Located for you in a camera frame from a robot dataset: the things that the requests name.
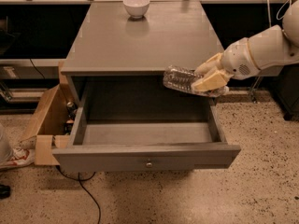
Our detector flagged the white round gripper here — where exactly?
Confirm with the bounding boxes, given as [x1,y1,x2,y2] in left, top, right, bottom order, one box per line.
[192,37,260,92]

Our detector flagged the clear plastic water bottle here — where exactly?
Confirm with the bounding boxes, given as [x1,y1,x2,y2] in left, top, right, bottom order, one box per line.
[163,65,229,97]

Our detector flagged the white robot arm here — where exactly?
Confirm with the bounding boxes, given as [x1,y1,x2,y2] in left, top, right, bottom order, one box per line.
[192,1,299,92]

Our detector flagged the round metal drawer knob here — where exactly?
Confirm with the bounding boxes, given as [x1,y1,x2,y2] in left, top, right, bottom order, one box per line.
[145,159,153,168]

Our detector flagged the grey open top drawer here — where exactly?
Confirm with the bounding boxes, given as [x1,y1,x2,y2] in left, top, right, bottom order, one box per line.
[53,76,241,172]

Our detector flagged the grey wooden cabinet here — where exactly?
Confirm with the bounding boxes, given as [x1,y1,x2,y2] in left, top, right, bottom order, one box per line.
[62,1,223,102]

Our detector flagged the white ceramic bowl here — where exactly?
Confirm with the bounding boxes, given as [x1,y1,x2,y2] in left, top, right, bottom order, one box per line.
[123,0,150,19]

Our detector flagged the can inside cardboard box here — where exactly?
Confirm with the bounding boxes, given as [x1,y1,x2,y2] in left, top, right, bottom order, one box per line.
[66,102,77,119]

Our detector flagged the open cardboard box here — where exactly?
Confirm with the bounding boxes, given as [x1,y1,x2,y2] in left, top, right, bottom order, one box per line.
[21,61,74,166]

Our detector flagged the white and red sneaker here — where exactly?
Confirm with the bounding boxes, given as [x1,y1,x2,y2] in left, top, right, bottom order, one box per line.
[0,148,35,170]

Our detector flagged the grey trouser leg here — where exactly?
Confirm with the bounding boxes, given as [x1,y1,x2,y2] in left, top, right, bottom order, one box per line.
[0,123,13,163]

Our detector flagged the black shoe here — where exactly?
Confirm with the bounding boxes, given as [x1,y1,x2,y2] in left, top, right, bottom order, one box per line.
[0,185,11,199]

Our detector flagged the white cable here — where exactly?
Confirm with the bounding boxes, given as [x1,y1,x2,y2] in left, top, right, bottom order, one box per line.
[263,0,293,30]

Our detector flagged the black floor cable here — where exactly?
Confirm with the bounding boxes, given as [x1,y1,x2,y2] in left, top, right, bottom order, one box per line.
[55,165,103,224]

